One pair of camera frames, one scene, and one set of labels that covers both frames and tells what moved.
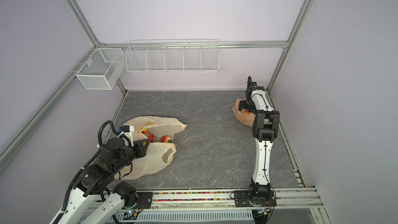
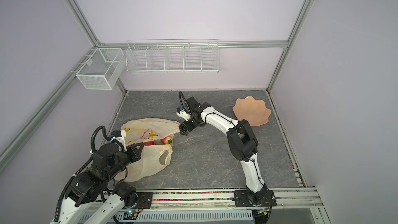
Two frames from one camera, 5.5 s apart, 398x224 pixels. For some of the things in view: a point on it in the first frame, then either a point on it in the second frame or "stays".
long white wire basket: (197, 56) stays
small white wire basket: (100, 71) stays
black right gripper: (243, 106) to (186, 124)
